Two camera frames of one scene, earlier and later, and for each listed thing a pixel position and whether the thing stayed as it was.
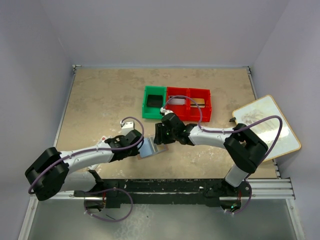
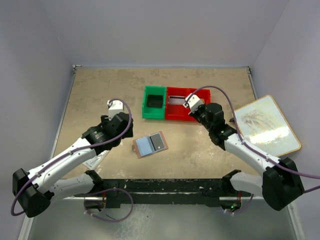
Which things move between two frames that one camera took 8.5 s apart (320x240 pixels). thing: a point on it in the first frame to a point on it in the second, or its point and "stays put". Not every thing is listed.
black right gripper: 160,137 to 194,114
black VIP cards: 153,100 stays put
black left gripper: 134,151 to 105,120
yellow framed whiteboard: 267,130 stays put
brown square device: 149,147 stays put
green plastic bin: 154,99 stays put
